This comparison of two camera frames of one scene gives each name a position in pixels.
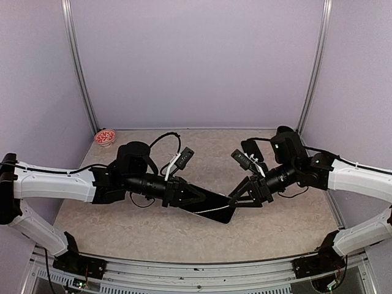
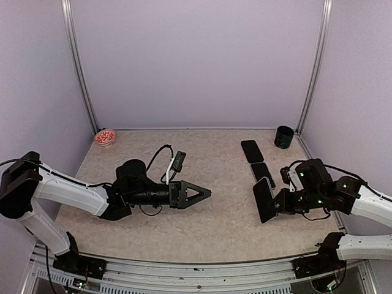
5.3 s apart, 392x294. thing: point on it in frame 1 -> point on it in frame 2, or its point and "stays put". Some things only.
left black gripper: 173,192 stays put
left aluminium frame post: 69,21 stays put
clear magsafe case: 222,214 -> 267,214
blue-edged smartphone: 212,200 -> 263,195
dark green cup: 284,130 stays put
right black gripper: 259,190 -> 285,206
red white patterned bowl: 105,137 stays put
